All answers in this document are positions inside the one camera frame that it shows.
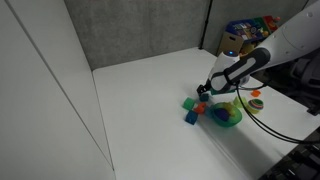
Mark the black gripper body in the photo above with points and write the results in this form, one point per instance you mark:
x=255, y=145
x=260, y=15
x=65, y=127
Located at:
x=208, y=87

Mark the teal cube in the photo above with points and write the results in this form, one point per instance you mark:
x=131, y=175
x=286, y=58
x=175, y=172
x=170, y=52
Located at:
x=203, y=97

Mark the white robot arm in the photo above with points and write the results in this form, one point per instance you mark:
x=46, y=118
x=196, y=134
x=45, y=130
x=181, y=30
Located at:
x=293, y=36

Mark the green plastic bowl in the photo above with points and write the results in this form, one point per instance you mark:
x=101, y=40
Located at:
x=230, y=120

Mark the orange toy piece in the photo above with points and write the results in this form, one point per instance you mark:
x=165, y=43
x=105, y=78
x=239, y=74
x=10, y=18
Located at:
x=200, y=107

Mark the light blue toy piece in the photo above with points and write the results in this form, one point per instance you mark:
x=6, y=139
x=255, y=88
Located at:
x=208, y=112

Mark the purple blue ball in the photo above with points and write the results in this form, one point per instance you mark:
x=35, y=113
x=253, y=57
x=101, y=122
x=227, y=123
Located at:
x=221, y=114

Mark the yellow toy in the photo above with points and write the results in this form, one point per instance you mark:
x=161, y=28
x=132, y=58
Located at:
x=229, y=107

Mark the dark blue cube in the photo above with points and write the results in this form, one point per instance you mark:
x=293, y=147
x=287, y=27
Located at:
x=191, y=117

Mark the light green cube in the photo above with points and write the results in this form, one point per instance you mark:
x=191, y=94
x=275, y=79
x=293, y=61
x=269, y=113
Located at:
x=239, y=101

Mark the small orange cup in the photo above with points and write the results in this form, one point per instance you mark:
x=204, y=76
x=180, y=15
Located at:
x=255, y=93

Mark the cardboard box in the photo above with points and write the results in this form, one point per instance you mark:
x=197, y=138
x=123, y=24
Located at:
x=228, y=43

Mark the striped stacking cup toy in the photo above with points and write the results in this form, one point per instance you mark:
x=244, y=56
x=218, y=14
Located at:
x=255, y=106

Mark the black vertical pole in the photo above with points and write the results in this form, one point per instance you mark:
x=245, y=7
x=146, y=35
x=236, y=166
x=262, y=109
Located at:
x=205, y=23

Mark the colourful toy box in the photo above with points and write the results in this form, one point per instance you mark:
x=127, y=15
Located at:
x=248, y=28

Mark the grey office chair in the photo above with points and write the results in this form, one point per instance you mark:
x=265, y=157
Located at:
x=308, y=75

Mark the black equipment rack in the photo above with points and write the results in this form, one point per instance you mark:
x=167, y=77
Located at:
x=296, y=160

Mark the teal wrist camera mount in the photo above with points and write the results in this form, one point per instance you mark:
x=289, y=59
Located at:
x=221, y=92

